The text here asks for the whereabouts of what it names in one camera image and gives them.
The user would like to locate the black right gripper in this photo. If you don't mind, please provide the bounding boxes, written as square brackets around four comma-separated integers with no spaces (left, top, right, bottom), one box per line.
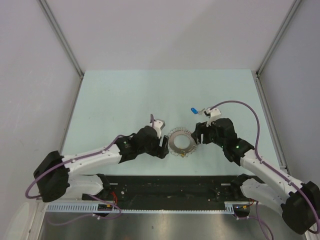
[191,121,226,148]

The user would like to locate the steel disc with key rings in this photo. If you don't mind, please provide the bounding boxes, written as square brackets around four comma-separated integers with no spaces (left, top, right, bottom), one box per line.
[168,127,197,157]

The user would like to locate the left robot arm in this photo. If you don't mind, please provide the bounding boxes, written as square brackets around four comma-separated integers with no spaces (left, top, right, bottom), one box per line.
[33,126,169,203]

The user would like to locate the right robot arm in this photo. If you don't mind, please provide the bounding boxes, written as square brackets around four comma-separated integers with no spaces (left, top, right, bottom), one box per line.
[191,118,320,235]

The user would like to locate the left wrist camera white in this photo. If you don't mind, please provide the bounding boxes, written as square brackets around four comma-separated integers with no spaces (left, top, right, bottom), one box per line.
[150,119,166,139]

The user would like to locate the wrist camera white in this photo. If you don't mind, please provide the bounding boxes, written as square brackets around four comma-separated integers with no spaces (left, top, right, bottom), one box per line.
[150,119,166,139]
[204,108,222,127]

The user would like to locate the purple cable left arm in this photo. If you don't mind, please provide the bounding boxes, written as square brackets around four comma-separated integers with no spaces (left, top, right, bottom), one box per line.
[25,113,156,200]

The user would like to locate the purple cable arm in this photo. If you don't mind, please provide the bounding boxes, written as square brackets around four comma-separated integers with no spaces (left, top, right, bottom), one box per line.
[209,100,320,235]
[25,113,156,200]

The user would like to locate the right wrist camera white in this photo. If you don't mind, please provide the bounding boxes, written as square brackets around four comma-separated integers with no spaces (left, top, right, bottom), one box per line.
[204,108,222,127]

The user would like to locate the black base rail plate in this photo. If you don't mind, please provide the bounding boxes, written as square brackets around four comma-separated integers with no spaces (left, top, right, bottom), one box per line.
[99,174,253,204]

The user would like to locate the grey slotted cable duct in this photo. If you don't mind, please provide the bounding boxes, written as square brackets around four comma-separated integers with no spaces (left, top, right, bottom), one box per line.
[46,202,234,215]

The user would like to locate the left aluminium frame post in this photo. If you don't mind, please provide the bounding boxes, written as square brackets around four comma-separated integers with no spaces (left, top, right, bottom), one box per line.
[37,0,84,80]

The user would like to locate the aluminium frame post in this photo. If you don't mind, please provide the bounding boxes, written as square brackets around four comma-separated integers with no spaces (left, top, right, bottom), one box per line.
[255,0,304,78]
[37,0,84,80]

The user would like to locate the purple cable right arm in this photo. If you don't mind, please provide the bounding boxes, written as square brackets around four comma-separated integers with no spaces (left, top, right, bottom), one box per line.
[209,100,320,235]

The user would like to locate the right aluminium frame post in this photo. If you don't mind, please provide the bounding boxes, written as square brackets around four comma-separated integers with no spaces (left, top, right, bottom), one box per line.
[255,0,304,78]

